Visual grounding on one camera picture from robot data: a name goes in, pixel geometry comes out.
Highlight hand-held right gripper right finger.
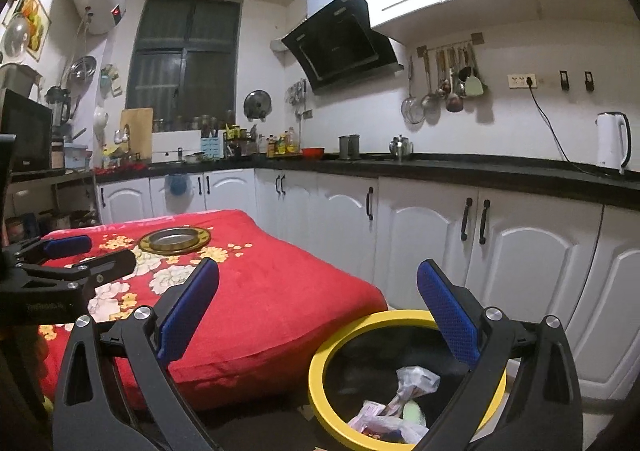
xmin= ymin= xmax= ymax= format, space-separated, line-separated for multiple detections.
xmin=412 ymin=258 xmax=583 ymax=451

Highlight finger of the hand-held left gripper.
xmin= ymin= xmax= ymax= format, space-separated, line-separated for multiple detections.
xmin=15 ymin=248 xmax=137 ymax=302
xmin=10 ymin=235 xmax=94 ymax=264

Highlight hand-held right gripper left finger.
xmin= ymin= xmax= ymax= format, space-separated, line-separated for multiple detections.
xmin=52 ymin=258 xmax=221 ymax=451

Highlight white plastic bag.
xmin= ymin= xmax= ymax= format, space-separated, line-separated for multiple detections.
xmin=348 ymin=400 xmax=429 ymax=444

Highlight yellow rimmed waste bin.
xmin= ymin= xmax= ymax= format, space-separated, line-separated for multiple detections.
xmin=307 ymin=309 xmax=508 ymax=449

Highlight gold rimmed metal dish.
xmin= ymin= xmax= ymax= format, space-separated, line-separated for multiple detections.
xmin=138 ymin=227 xmax=212 ymax=253

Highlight white base cabinets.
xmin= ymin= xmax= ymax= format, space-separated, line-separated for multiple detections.
xmin=95 ymin=166 xmax=640 ymax=399

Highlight red floral blanket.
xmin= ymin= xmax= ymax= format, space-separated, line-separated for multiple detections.
xmin=37 ymin=208 xmax=390 ymax=412

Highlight light blue storage box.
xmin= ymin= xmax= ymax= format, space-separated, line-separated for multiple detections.
xmin=62 ymin=143 xmax=91 ymax=169

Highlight black microwave oven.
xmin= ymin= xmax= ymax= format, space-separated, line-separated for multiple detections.
xmin=0 ymin=88 xmax=53 ymax=174

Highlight countertop blender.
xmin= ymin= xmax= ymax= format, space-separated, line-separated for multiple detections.
xmin=45 ymin=86 xmax=73 ymax=139

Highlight wooden cutting board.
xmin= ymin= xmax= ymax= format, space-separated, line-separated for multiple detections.
xmin=120 ymin=107 xmax=154 ymax=162

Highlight black countertop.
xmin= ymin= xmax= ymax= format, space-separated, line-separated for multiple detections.
xmin=92 ymin=153 xmax=640 ymax=212

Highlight light blue knife block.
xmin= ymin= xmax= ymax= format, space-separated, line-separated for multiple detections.
xmin=200 ymin=128 xmax=226 ymax=160

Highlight row of windowsill jars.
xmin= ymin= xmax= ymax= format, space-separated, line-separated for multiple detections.
xmin=152 ymin=115 xmax=236 ymax=132

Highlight metal teapot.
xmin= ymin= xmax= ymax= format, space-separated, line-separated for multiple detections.
xmin=389 ymin=135 xmax=415 ymax=162

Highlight steel stockpot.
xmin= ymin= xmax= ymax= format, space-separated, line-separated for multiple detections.
xmin=0 ymin=63 xmax=41 ymax=96

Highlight hanging metal basin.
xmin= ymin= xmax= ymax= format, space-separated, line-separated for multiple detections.
xmin=69 ymin=56 xmax=97 ymax=82

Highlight row of condiment bottles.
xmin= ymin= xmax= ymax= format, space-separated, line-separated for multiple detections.
xmin=265 ymin=127 xmax=302 ymax=156

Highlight grey metal canister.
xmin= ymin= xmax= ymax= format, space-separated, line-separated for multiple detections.
xmin=339 ymin=134 xmax=362 ymax=160

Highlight dark ladle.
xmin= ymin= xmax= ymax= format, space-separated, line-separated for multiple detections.
xmin=444 ymin=48 xmax=466 ymax=114

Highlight hanging pot lid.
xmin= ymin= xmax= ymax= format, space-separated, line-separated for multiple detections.
xmin=243 ymin=90 xmax=272 ymax=119

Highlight metal ladle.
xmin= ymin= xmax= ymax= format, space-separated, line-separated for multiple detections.
xmin=421 ymin=51 xmax=442 ymax=112

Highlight hanging glass lid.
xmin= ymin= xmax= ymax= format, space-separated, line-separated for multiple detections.
xmin=1 ymin=13 xmax=29 ymax=62

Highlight dark kitchen window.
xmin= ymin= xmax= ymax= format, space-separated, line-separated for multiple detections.
xmin=125 ymin=0 xmax=243 ymax=132

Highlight green spatula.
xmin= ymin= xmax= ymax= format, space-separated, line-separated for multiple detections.
xmin=464 ymin=48 xmax=487 ymax=98

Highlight white electric kettle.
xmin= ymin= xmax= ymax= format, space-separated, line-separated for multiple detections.
xmin=595 ymin=111 xmax=632 ymax=175

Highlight black range hood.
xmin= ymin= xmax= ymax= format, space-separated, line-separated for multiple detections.
xmin=270 ymin=0 xmax=405 ymax=96

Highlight wall sponge rack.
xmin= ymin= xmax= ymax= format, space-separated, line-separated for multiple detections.
xmin=99 ymin=63 xmax=123 ymax=99

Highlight black power cable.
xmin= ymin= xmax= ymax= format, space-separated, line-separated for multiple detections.
xmin=527 ymin=81 xmax=601 ymax=166

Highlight framed wall picture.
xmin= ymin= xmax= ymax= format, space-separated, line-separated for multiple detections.
xmin=2 ymin=0 xmax=52 ymax=62

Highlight wall utensil rail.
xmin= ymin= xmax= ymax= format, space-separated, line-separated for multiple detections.
xmin=416 ymin=32 xmax=485 ymax=56

